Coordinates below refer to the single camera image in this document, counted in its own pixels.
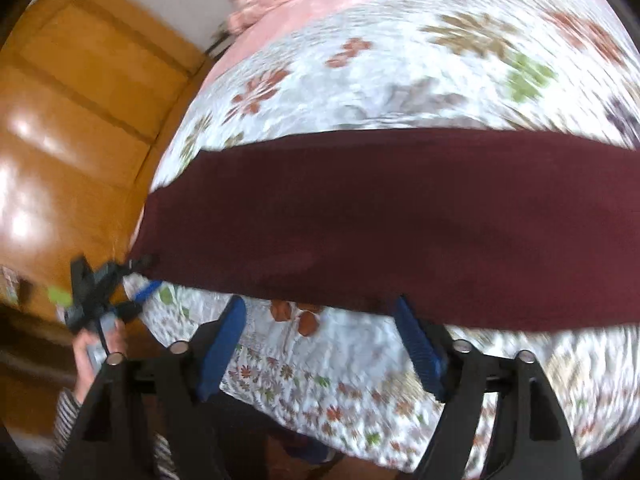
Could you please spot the pink bed sheet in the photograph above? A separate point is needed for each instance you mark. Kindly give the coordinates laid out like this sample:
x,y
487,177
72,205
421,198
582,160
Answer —
x,y
310,5

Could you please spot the wooden wardrobe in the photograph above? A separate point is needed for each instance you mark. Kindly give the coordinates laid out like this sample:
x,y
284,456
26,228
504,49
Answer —
x,y
75,110

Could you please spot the maroon towel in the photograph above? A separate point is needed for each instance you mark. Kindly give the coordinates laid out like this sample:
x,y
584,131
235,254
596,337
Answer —
x,y
375,220

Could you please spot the white floral quilt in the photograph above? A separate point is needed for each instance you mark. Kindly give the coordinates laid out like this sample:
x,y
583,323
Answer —
x,y
400,60

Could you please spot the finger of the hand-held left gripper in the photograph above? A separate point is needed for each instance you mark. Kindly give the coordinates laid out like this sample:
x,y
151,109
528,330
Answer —
x,y
141,262
145,292

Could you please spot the person's left hand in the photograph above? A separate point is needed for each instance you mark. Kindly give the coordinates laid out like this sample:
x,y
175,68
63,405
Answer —
x,y
90,360

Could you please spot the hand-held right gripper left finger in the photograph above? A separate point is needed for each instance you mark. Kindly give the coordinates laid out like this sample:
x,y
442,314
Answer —
x,y
225,340

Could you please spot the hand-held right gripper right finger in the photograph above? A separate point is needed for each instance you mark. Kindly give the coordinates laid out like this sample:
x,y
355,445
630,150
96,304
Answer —
x,y
420,345

